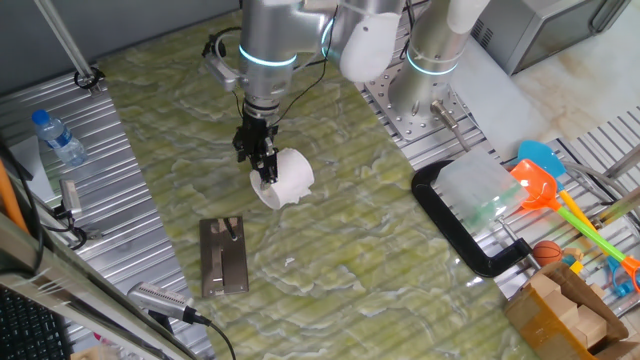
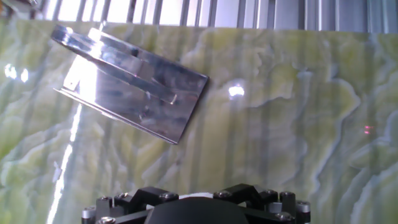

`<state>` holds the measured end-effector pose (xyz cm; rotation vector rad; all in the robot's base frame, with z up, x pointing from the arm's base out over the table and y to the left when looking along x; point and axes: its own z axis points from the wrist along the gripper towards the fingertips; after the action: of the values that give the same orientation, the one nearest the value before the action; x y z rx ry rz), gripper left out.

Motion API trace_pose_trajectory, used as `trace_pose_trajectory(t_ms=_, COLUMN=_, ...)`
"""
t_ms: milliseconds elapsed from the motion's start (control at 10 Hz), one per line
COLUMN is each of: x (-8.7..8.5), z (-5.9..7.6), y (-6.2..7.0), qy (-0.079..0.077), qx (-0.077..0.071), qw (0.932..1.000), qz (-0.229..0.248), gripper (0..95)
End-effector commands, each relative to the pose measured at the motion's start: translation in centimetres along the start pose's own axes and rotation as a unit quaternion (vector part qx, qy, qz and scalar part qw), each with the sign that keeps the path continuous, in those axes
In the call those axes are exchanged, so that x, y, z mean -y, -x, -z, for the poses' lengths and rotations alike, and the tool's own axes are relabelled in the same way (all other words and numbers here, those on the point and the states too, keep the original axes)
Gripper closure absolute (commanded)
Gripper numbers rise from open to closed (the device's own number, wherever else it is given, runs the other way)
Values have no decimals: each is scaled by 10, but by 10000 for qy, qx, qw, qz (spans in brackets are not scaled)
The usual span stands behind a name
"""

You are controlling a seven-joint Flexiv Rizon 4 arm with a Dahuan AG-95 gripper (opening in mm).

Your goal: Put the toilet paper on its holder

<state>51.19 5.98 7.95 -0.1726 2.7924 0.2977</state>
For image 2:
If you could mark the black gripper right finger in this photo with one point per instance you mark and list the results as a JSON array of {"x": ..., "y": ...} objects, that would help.
[{"x": 273, "y": 205}]

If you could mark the green marble pattern mat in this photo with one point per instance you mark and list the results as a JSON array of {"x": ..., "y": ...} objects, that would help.
[{"x": 280, "y": 124}]

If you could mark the chrome toilet paper holder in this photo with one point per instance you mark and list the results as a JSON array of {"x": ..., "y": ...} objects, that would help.
[{"x": 155, "y": 102}]

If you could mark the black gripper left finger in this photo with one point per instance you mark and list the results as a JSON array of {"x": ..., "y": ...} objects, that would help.
[{"x": 124, "y": 205}]

